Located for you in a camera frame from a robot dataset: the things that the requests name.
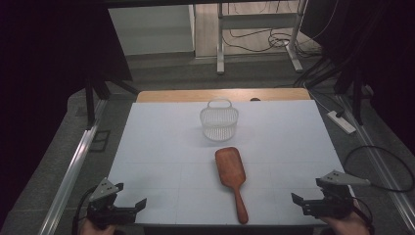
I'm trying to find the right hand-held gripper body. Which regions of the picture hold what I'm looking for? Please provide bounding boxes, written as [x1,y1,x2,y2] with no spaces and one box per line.
[301,169,372,219]

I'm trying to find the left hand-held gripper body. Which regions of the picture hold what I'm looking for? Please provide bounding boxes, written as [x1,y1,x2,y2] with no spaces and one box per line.
[86,177,137,230]

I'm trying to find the brown wooden hairbrush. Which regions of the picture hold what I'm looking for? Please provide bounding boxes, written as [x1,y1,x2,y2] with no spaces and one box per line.
[214,146,250,225]

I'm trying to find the white plastic basket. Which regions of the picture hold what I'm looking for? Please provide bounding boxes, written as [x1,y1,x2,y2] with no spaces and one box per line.
[199,98,240,143]

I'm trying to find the person's left hand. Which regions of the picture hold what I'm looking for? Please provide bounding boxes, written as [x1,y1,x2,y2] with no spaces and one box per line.
[79,217,116,235]

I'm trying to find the person's right hand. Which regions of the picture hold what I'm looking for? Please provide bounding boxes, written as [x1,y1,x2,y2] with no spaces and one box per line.
[320,201,372,235]

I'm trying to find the white foam board mat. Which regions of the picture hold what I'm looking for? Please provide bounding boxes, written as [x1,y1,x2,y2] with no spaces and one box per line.
[107,99,356,227]

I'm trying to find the white power strip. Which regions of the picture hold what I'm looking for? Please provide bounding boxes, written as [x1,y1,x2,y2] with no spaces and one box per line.
[326,110,357,135]

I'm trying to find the black metal stand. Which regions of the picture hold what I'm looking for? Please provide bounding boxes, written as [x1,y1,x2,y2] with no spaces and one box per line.
[334,63,374,127]
[83,73,140,131]

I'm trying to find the black curtain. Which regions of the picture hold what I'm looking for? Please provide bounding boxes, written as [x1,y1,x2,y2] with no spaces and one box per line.
[0,0,134,229]
[299,0,415,156]

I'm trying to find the white cabinet panel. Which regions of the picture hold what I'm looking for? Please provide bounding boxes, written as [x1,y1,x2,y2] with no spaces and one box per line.
[108,4,196,57]

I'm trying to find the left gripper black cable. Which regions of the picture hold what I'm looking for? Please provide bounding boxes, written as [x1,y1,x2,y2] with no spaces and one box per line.
[71,185,99,235]

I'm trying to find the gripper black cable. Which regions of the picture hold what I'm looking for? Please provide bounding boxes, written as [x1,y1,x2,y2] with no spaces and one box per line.
[71,185,99,235]
[351,195,376,235]

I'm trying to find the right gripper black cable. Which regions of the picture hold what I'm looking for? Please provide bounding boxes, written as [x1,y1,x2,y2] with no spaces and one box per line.
[351,195,376,235]

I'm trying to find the aluminium floor rail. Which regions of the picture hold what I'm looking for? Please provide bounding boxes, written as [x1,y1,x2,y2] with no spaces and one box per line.
[336,93,415,233]
[37,98,110,235]

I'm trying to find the looped black floor cable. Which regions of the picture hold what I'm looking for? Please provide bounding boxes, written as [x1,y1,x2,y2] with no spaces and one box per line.
[343,144,415,194]

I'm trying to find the tangled black floor cables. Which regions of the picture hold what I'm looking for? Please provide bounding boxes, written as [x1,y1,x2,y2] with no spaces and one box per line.
[221,27,319,59]

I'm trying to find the white metal desk frame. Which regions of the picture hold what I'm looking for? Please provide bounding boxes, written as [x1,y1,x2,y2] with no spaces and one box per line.
[215,0,309,75]

